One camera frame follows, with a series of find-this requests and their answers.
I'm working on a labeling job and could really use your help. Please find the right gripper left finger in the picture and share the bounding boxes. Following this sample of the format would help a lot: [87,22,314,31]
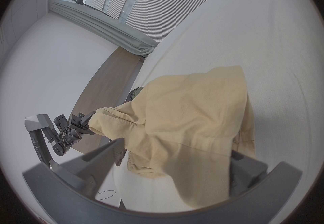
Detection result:
[76,138,124,195]

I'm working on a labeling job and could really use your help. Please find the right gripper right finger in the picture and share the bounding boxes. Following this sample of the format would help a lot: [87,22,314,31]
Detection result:
[229,151,269,197]

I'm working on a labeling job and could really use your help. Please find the tan shorts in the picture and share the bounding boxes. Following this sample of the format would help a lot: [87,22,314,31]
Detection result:
[89,65,257,209]

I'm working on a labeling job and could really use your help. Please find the bed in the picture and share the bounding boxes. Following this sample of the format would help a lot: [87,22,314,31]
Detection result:
[70,0,323,214]

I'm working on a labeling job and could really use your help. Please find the brown garment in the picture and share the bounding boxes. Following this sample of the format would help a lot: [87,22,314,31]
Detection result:
[115,142,127,167]

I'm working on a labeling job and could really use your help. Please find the green garment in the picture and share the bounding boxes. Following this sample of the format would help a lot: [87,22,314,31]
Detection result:
[132,87,145,99]

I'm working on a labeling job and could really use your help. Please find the grey-green curtain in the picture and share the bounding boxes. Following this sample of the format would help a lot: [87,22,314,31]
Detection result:
[48,0,158,56]

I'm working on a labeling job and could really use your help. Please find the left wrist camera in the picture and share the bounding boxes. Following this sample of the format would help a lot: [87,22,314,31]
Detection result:
[54,115,69,130]

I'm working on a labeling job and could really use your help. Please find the black cable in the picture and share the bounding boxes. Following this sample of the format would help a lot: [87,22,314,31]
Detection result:
[97,190,116,201]

